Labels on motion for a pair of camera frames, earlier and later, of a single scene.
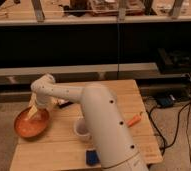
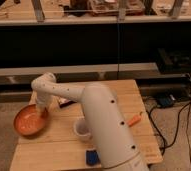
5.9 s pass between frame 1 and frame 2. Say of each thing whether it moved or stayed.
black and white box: stayed
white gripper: moved
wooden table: stayed
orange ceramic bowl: stayed
